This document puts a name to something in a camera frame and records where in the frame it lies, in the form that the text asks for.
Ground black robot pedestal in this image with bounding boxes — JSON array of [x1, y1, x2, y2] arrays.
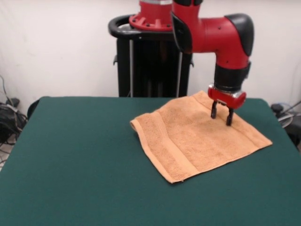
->
[[108, 14, 195, 98]]

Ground dark green tablecloth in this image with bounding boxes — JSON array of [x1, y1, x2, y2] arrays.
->
[[0, 96, 301, 226]]

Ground black cable tangle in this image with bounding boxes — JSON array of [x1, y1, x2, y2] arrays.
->
[[0, 75, 28, 165], [270, 101, 301, 146]]

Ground orange terry towel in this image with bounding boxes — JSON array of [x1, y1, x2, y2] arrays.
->
[[130, 90, 273, 184]]

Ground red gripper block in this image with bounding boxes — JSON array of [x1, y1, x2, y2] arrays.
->
[[207, 82, 247, 126]]

